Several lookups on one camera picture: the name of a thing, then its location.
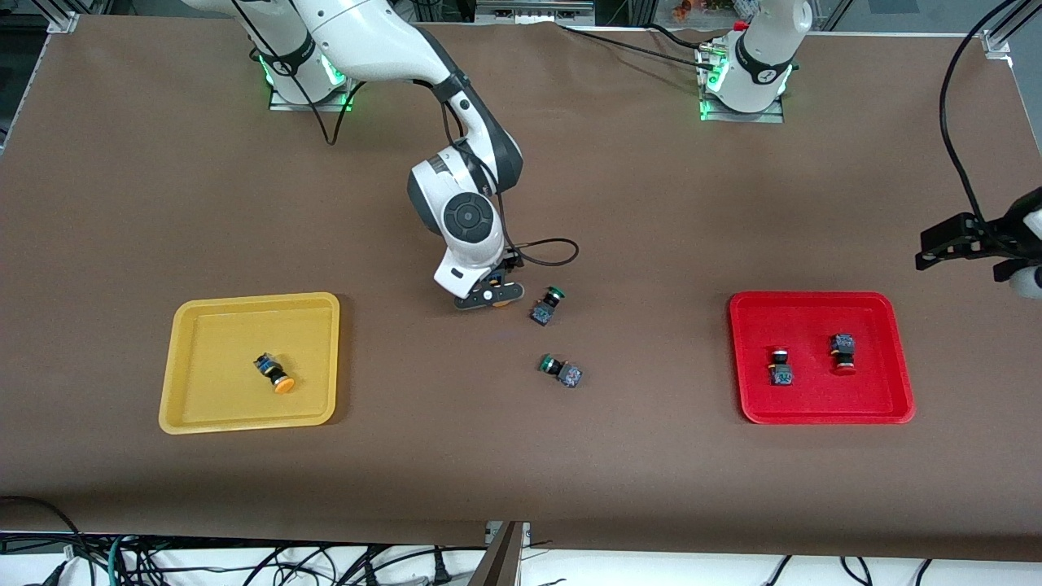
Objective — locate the green push button switch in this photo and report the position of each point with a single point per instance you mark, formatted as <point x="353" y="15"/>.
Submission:
<point x="544" y="309"/>
<point x="568" y="374"/>

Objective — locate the metal corner bracket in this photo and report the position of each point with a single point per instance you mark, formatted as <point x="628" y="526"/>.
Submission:
<point x="61" y="23"/>

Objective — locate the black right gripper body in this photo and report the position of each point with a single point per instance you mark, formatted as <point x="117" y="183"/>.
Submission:
<point x="509" y="261"/>

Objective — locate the red push button switch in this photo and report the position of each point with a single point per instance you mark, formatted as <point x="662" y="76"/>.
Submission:
<point x="781" y="374"/>
<point x="842" y="348"/>

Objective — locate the yellow push button switch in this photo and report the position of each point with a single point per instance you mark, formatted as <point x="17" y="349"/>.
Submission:
<point x="509" y="299"/>
<point x="273" y="370"/>

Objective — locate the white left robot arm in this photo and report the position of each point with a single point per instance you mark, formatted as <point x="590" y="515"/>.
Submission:
<point x="761" y="49"/>

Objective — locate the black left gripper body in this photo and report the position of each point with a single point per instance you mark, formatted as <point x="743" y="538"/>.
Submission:
<point x="995" y="233"/>

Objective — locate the brown table cover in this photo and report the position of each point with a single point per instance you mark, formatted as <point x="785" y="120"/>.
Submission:
<point x="521" y="456"/>

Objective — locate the red plastic tray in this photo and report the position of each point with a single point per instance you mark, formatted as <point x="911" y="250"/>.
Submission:
<point x="814" y="399"/>

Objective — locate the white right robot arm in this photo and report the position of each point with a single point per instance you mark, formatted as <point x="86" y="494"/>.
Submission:
<point x="366" y="32"/>

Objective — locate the white bracket under table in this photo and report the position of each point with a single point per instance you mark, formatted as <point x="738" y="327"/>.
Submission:
<point x="525" y="533"/>

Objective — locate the yellow plastic tray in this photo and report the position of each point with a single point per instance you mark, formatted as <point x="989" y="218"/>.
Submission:
<point x="220" y="366"/>

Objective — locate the metal table support beam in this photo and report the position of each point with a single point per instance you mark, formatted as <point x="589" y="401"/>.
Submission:
<point x="498" y="561"/>

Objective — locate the aluminium corner post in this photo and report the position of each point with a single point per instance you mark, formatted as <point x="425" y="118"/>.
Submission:
<point x="1005" y="37"/>

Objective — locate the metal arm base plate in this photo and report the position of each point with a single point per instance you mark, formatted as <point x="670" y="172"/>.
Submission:
<point x="281" y="99"/>
<point x="769" y="116"/>

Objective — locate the aluminium frame profile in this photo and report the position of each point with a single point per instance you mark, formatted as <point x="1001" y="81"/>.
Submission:
<point x="533" y="12"/>

